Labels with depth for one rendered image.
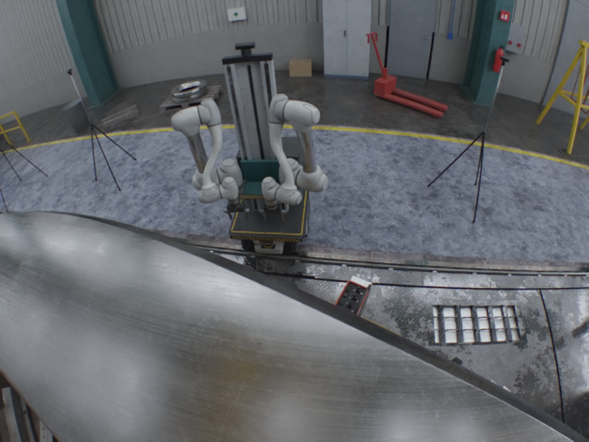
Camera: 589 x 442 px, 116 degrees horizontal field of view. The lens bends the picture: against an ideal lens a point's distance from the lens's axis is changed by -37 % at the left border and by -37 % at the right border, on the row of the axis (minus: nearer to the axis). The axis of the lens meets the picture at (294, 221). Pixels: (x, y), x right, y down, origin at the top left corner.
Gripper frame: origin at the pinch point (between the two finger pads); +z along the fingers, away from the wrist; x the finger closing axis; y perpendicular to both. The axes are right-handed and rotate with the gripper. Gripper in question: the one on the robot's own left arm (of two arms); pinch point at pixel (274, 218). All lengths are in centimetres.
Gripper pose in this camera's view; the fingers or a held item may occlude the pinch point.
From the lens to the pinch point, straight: 221.2
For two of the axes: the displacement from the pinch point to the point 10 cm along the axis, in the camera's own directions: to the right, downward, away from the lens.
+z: 0.6, 6.8, 7.4
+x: 9.9, 0.3, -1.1
